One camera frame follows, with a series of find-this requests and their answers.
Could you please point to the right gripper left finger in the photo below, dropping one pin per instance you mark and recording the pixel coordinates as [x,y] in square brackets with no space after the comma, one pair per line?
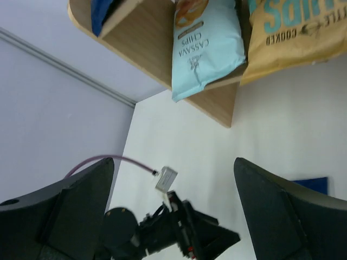
[60,221]

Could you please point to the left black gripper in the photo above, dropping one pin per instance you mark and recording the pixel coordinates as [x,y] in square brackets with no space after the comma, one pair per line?
[207,242]

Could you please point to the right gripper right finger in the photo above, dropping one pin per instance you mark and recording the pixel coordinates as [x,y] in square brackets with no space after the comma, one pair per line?
[286,220]

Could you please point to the blue Burts chips bag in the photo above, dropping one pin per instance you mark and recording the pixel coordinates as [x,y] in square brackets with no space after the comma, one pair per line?
[320,185]
[101,10]

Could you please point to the light blue cassava chips bag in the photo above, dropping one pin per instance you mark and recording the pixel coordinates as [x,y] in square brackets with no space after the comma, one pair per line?
[207,45]

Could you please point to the large yellow kettle chips bag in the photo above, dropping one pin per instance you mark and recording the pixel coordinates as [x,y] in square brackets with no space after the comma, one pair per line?
[291,33]

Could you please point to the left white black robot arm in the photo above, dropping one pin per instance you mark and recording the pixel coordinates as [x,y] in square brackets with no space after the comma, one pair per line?
[122,237]

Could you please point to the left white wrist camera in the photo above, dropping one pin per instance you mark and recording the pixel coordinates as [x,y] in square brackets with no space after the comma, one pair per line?
[164,179]

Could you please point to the left aluminium frame post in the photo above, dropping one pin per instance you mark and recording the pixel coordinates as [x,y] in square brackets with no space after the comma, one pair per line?
[38,53]

